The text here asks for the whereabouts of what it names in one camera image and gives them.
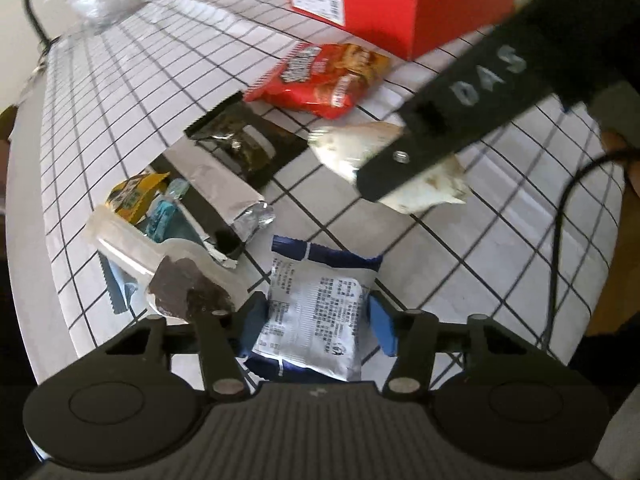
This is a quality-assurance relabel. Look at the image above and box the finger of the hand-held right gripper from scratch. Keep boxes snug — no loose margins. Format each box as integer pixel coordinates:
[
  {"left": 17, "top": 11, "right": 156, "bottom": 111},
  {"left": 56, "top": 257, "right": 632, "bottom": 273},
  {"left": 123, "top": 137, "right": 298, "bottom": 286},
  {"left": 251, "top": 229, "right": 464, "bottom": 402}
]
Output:
[{"left": 354, "top": 132, "right": 462, "bottom": 205}]

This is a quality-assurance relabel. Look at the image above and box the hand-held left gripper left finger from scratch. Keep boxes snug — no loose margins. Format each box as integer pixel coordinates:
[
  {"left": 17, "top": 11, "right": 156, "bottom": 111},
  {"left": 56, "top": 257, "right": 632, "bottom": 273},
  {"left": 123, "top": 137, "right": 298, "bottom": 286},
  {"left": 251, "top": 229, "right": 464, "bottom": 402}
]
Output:
[{"left": 95, "top": 291, "right": 271, "bottom": 402}]

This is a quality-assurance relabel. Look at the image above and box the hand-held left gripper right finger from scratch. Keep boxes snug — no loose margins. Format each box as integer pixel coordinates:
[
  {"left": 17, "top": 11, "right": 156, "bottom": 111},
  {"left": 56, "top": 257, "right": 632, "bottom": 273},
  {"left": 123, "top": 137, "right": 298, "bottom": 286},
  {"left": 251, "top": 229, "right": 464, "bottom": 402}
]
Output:
[{"left": 368, "top": 291, "right": 536, "bottom": 403}]

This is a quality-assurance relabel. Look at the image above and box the blue white snack packet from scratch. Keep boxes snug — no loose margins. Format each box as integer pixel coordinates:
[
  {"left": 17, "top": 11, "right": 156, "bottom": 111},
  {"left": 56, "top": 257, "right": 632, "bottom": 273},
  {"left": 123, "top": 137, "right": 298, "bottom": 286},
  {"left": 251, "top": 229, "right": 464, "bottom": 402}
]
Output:
[{"left": 237, "top": 235, "right": 383, "bottom": 383}]

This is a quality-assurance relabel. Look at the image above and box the red cardboard box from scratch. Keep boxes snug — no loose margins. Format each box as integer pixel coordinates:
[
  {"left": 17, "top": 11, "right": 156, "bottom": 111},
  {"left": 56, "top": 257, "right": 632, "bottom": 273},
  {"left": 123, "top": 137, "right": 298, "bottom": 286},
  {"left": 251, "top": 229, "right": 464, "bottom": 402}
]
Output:
[{"left": 280, "top": 0, "right": 524, "bottom": 61}]

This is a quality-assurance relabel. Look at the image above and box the silver foil snack packet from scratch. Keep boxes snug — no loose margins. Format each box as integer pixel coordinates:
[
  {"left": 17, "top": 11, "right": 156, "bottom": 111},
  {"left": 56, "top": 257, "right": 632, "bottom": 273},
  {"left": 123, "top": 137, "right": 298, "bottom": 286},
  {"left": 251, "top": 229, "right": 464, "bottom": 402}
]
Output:
[{"left": 149, "top": 144, "right": 277, "bottom": 268}]

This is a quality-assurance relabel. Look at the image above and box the red snack packet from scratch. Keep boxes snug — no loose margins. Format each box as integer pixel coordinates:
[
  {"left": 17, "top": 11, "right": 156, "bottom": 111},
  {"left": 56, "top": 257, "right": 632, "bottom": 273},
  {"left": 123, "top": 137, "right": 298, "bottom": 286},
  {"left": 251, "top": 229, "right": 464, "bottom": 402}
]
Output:
[{"left": 243, "top": 42, "right": 391, "bottom": 120}]

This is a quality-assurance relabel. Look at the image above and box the blue grey snack packet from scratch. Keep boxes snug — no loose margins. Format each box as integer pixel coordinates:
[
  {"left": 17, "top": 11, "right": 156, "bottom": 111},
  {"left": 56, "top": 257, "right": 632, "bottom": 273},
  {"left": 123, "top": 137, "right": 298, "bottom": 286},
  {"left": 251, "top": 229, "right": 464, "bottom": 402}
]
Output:
[{"left": 97, "top": 252, "right": 139, "bottom": 316}]

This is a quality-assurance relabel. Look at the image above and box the teal candy wrapper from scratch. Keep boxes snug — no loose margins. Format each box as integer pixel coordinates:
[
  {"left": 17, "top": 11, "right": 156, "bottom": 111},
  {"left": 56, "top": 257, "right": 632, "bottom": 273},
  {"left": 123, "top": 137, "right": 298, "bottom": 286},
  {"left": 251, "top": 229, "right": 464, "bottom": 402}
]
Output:
[{"left": 144, "top": 180, "right": 192, "bottom": 241}]

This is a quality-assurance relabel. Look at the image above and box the translucent chocolate snack packet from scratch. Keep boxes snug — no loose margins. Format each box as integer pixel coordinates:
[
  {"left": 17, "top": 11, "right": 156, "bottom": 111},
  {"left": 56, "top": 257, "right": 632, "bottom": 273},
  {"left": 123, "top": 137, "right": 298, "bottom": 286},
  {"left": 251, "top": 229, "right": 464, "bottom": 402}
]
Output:
[{"left": 84, "top": 205, "right": 249, "bottom": 323}]

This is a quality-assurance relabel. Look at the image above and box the black snack packet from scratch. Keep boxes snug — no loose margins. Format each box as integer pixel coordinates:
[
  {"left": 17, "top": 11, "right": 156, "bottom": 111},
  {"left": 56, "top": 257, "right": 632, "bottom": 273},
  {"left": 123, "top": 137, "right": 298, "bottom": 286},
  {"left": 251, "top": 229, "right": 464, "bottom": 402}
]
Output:
[{"left": 184, "top": 91, "right": 310, "bottom": 191}]

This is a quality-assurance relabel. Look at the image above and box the yellow snack packet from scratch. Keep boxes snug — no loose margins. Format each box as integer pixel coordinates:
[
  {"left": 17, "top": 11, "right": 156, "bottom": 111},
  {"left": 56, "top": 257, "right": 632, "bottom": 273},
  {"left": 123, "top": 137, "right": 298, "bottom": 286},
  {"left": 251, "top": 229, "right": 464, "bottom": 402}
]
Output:
[{"left": 105, "top": 172, "right": 171, "bottom": 224}]

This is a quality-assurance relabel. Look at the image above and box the white checked tablecloth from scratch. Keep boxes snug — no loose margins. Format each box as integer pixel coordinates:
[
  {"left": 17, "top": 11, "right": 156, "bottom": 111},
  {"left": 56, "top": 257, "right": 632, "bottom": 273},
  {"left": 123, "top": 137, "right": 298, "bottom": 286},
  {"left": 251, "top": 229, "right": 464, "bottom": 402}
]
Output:
[{"left": 42, "top": 0, "right": 626, "bottom": 401}]

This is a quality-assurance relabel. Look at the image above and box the black cable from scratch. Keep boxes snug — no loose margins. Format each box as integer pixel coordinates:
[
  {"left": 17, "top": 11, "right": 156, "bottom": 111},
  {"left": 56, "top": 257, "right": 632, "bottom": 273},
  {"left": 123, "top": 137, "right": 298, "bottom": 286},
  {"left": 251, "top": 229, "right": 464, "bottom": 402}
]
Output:
[
  {"left": 22, "top": 0, "right": 57, "bottom": 47},
  {"left": 546, "top": 147, "right": 633, "bottom": 346}
]

